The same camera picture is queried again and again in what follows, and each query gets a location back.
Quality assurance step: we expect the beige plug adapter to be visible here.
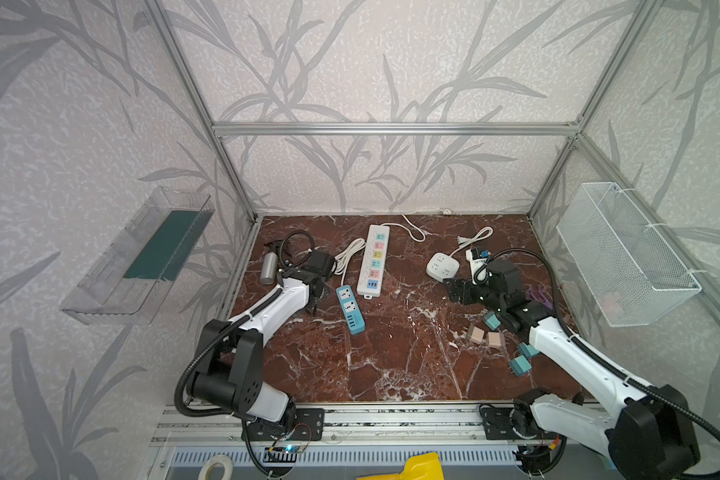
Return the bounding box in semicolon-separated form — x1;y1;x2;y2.
486;332;505;349
467;325;486;345

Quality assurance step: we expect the long white power strip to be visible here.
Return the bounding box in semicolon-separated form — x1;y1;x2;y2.
356;225;390;299

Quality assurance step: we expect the clear plastic wall tray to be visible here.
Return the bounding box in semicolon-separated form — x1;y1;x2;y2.
60;187;215;326

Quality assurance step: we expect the yellow plastic object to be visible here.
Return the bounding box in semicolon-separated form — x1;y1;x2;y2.
358;452;445;480

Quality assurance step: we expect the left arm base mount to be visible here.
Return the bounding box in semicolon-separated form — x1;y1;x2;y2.
245;407;326;442

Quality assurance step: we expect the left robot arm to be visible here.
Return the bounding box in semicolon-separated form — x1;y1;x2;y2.
174;251;335;431

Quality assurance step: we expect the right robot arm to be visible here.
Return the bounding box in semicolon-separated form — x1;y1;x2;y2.
442;259;720;479

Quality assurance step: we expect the white tape roll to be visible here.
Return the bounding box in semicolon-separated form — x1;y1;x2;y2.
197;454;234;480

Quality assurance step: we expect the square white power socket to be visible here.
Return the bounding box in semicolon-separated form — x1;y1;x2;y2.
426;252;460;282

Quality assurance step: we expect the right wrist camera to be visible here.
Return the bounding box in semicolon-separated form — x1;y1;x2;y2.
466;246;491;278

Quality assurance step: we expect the white wire basket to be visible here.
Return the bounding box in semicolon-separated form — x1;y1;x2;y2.
557;182;702;328

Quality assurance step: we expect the silver spray bottle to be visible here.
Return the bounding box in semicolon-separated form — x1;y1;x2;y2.
260;239;286;285

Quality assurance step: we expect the teal plug adapter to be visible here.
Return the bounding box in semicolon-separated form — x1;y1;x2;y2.
509;356;532;377
518;343;540;360

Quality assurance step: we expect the purple pink toy fork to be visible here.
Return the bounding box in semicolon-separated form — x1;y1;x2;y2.
529;285;554;310

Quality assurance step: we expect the teal power strip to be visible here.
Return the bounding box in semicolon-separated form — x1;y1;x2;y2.
336;285;366;335

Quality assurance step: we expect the green plug adapter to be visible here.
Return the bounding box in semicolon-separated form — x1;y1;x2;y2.
483;313;501;331

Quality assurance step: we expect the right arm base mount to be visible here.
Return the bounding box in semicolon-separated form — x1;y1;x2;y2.
478;403;528;441

